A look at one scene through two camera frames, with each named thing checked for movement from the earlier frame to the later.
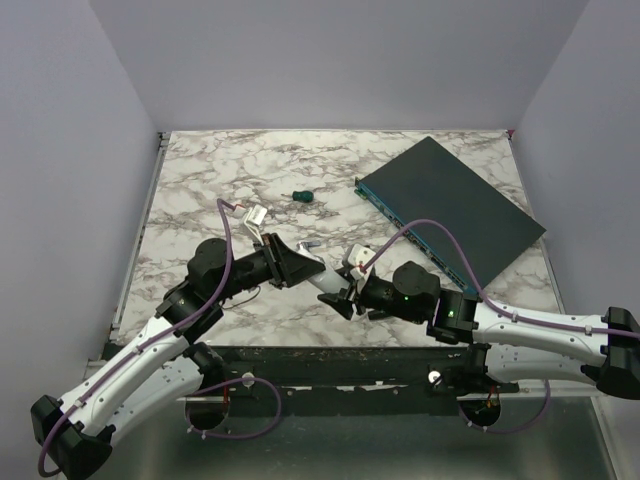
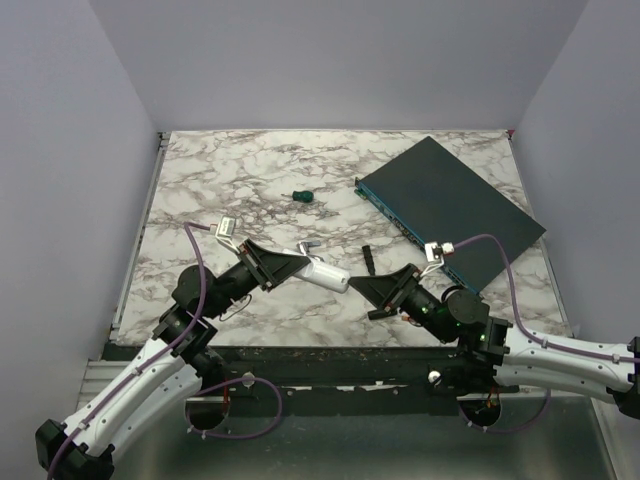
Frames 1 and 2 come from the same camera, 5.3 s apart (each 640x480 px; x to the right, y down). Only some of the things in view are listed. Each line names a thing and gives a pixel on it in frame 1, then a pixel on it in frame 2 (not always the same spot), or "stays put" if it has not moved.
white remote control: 329,281 stays put
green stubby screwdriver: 304,196 stays put
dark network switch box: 425,182 stays put
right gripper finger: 340,301 → 375,287
